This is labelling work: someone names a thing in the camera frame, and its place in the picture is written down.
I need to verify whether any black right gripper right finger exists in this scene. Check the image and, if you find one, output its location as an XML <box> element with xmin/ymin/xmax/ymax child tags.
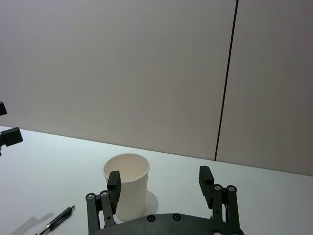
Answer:
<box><xmin>198</xmin><ymin>165</ymin><xmax>243</xmax><ymax>231</ymax></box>

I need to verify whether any white paper cup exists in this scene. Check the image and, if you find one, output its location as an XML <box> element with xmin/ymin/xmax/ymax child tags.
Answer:
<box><xmin>102</xmin><ymin>153</ymin><xmax>150</xmax><ymax>222</ymax></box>

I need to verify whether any black pen with silver tip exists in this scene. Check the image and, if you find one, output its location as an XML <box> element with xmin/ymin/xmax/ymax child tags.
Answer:
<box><xmin>34</xmin><ymin>205</ymin><xmax>76</xmax><ymax>235</ymax></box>

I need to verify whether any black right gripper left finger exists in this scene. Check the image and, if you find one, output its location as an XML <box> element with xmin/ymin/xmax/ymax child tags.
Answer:
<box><xmin>85</xmin><ymin>170</ymin><xmax>122</xmax><ymax>232</ymax></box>

